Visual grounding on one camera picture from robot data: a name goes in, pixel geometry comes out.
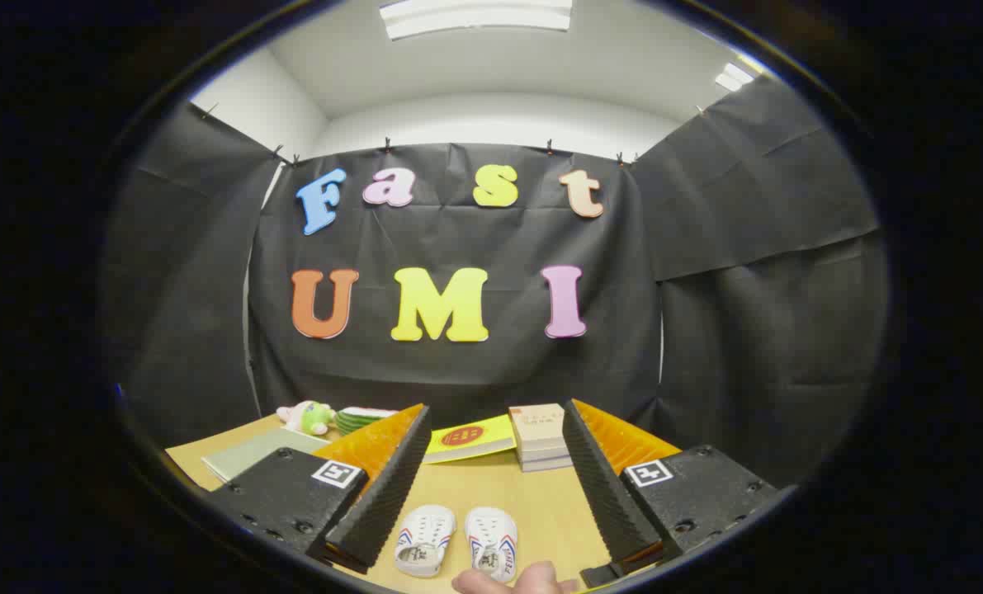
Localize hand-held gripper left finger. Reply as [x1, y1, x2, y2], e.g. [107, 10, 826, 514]
[208, 403, 432, 576]

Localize watermelon slice plush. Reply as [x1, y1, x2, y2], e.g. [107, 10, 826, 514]
[334, 407, 399, 436]

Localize white shoe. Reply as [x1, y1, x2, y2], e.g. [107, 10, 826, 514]
[395, 505, 456, 578]
[465, 507, 518, 582]

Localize beige paperback book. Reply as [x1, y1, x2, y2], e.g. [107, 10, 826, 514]
[509, 403, 569, 442]

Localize long ceiling light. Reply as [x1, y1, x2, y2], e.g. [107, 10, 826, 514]
[379, 0, 574, 41]

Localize pink and green plush toy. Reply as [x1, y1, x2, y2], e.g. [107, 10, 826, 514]
[276, 401, 337, 436]

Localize white paperback book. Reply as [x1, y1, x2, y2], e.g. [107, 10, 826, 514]
[514, 437, 573, 460]

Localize black backdrop cloth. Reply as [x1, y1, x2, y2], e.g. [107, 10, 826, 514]
[99, 76, 888, 488]

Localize small ceiling light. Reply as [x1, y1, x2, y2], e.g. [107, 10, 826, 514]
[714, 63, 756, 92]

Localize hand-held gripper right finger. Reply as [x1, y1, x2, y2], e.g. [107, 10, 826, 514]
[562, 398, 781, 588]

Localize yellow book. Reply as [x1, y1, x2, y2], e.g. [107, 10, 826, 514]
[423, 414, 517, 464]

